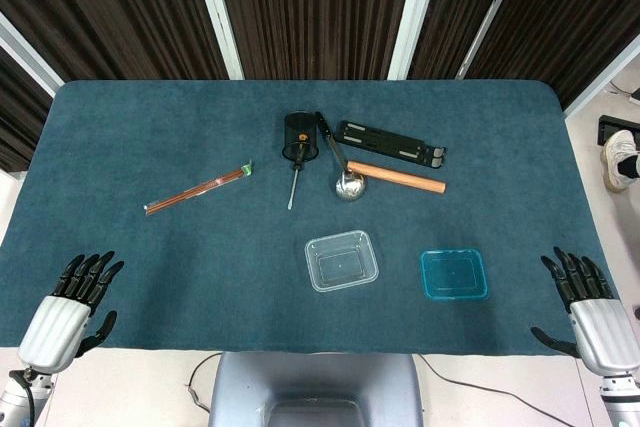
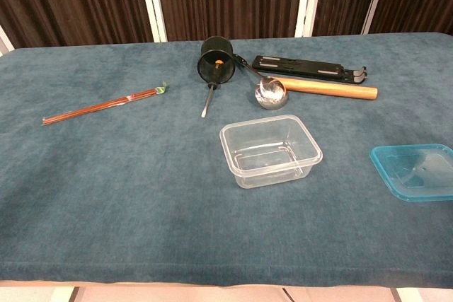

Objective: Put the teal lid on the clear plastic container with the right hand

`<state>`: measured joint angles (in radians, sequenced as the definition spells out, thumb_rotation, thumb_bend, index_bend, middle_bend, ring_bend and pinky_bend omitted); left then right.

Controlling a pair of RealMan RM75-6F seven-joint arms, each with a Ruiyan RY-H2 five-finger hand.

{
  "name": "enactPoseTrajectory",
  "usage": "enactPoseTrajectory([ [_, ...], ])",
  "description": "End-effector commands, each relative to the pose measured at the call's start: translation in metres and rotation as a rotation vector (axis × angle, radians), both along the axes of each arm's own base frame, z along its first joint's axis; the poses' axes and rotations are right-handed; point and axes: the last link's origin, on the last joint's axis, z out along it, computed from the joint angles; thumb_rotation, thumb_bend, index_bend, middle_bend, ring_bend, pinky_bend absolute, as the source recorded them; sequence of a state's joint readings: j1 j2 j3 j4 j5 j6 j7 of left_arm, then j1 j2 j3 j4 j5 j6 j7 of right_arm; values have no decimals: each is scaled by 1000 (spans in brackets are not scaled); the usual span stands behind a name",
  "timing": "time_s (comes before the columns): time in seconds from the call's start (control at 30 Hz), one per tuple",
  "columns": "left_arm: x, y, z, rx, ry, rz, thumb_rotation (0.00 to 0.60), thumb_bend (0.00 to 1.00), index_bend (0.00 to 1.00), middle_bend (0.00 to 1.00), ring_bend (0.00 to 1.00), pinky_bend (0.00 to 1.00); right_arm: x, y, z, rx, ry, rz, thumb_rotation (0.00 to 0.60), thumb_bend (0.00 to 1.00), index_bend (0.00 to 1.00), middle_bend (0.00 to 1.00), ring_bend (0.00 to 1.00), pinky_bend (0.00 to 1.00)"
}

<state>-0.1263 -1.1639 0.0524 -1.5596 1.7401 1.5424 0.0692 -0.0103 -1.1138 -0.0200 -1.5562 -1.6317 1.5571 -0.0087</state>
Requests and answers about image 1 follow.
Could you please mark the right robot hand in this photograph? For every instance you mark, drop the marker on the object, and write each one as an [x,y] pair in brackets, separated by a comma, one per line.
[605,332]

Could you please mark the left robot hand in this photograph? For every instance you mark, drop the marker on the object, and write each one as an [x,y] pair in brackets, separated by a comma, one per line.
[55,327]

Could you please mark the teal plastic lid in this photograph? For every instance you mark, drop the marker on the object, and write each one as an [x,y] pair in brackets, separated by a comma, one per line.
[452,274]

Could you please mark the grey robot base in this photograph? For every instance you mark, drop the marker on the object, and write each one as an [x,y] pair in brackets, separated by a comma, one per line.
[315,377]

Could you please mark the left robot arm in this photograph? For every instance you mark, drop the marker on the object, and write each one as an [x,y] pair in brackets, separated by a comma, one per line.
[15,397]

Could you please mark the clear plastic container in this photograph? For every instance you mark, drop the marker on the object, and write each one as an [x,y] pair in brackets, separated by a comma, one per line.
[340,262]

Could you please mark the blue tablecloth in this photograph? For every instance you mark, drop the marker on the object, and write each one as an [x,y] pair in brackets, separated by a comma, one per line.
[150,297]

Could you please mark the person lower leg black sock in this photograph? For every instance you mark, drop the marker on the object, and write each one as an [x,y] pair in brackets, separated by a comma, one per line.
[630,166]

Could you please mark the white sneaker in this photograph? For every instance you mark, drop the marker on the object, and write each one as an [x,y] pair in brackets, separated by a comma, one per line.
[617,152]

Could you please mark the packaged red chopsticks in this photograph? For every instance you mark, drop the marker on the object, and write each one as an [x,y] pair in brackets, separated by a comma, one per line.
[200,189]

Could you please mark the black device on floor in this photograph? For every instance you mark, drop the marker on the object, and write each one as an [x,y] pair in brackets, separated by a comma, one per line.
[612,127]

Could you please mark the dark brown ribbed partition panel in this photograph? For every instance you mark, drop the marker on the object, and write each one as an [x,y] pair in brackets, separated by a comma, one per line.
[315,7]
[100,7]
[455,12]
[15,112]
[565,7]

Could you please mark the wooden rolling pin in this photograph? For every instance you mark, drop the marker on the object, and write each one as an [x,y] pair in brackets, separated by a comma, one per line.
[400,178]

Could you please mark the black folding laptop stand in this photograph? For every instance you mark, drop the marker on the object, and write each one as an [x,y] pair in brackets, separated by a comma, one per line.
[380,139]

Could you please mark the black mesh pen cup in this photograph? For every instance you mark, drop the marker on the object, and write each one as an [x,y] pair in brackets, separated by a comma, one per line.
[295,124]

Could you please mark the white partition frame post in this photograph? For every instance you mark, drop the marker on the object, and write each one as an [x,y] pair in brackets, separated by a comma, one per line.
[600,81]
[30,59]
[217,12]
[491,12]
[415,12]

